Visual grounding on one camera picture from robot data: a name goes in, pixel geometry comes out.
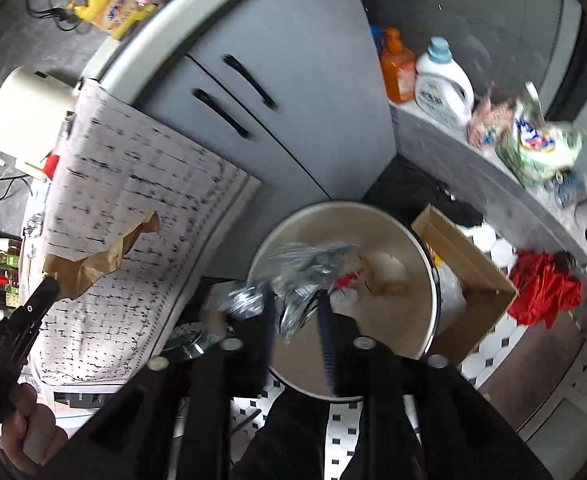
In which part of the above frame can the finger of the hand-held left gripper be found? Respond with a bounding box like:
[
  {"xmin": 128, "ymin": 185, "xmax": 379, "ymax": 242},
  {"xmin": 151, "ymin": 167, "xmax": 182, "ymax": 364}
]
[{"xmin": 16, "ymin": 276, "xmax": 61, "ymax": 332}]

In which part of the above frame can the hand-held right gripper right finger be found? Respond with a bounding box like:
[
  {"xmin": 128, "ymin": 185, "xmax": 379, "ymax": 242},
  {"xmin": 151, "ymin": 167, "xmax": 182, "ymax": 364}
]
[{"xmin": 316, "ymin": 290, "xmax": 554, "ymax": 480}]

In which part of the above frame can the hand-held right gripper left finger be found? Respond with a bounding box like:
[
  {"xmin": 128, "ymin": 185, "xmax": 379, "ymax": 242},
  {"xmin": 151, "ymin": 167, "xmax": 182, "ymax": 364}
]
[{"xmin": 48, "ymin": 290, "xmax": 279, "ymax": 480}]

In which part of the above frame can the round white trash can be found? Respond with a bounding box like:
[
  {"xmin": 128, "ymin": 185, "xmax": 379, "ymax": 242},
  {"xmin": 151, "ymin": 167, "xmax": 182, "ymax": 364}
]
[{"xmin": 246, "ymin": 201, "xmax": 441, "ymax": 402}]

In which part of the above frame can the silver foil wrapper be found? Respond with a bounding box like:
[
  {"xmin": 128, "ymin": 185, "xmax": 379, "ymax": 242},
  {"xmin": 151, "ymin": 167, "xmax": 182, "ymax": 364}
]
[{"xmin": 226, "ymin": 241, "xmax": 359, "ymax": 345}]

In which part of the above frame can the torn brown paper bag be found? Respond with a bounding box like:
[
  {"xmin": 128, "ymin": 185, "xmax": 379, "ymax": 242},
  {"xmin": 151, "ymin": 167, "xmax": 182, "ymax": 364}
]
[{"xmin": 42, "ymin": 210, "xmax": 160, "ymax": 302}]

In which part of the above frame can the person's left hand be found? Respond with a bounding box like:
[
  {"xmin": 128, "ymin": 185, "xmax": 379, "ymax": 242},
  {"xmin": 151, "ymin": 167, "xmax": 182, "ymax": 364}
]
[{"xmin": 0, "ymin": 382, "xmax": 69, "ymax": 477}]

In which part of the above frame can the small red scrap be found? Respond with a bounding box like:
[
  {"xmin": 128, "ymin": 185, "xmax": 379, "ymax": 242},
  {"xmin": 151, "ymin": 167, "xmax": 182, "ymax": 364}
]
[{"xmin": 332, "ymin": 270, "xmax": 363, "ymax": 292}]

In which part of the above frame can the metal pot lid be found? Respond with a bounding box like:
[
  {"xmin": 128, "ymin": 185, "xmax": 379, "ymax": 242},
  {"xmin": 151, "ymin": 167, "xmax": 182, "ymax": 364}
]
[{"xmin": 162, "ymin": 322, "xmax": 225, "ymax": 362}]

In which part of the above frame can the crumpled beige paper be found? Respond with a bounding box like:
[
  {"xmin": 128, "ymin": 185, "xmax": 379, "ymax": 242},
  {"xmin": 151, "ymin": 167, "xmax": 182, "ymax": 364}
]
[{"xmin": 358, "ymin": 252, "xmax": 410, "ymax": 297}]

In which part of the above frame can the person's dark trouser leg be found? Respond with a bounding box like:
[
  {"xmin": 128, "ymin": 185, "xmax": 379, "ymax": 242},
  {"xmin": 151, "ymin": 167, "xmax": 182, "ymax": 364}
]
[{"xmin": 231, "ymin": 385, "xmax": 370, "ymax": 480}]

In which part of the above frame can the clear plastic bag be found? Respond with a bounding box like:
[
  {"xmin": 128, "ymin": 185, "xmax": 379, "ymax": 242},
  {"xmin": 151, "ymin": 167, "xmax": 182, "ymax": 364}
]
[{"xmin": 432, "ymin": 255, "xmax": 468, "ymax": 337}]

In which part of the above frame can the cardboard box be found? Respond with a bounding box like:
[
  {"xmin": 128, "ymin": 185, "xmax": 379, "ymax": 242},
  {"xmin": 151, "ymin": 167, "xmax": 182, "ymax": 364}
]
[{"xmin": 411, "ymin": 204, "xmax": 519, "ymax": 367}]

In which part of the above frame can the cream white kitchen appliance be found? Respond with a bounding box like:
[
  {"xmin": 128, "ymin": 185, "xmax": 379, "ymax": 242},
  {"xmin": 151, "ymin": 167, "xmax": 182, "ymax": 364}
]
[{"xmin": 0, "ymin": 66, "xmax": 78, "ymax": 176}]

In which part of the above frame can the red cloth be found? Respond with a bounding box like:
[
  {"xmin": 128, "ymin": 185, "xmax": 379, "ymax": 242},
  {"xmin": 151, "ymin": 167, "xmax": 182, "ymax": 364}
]
[{"xmin": 507, "ymin": 250, "xmax": 585, "ymax": 331}]

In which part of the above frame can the grey kitchen cabinet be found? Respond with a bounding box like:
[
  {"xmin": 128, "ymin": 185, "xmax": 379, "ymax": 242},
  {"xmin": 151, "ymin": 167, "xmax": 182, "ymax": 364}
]
[{"xmin": 98, "ymin": 0, "xmax": 399, "ymax": 202}]

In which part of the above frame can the pink printed plastic bag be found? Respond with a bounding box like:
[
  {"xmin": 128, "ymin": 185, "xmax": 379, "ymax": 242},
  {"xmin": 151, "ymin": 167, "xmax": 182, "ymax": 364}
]
[{"xmin": 466, "ymin": 85, "xmax": 513, "ymax": 155}]

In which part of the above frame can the white laundry detergent bottle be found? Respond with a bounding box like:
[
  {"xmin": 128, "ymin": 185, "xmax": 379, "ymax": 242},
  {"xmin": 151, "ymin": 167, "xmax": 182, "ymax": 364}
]
[{"xmin": 414, "ymin": 37, "xmax": 475, "ymax": 129}]

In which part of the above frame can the orange detergent bottle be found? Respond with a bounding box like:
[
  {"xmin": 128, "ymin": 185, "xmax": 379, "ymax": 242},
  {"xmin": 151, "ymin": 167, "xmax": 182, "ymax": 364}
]
[{"xmin": 378, "ymin": 27, "xmax": 418, "ymax": 106}]

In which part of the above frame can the green and white plastic bag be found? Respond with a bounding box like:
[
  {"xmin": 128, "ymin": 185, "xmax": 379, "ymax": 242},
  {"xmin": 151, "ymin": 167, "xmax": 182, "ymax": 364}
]
[{"xmin": 495, "ymin": 82, "xmax": 584, "ymax": 187}]

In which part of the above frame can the yellow dish soap bottle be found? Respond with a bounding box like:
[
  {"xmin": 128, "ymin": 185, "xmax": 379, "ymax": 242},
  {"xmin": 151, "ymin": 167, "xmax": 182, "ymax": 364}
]
[{"xmin": 68, "ymin": 0, "xmax": 150, "ymax": 41}]

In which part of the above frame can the black cabinet door handle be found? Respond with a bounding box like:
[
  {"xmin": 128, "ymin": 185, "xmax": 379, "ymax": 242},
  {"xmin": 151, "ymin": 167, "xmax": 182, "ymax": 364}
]
[
  {"xmin": 222, "ymin": 54, "xmax": 279, "ymax": 111},
  {"xmin": 192, "ymin": 88, "xmax": 252, "ymax": 140}
]

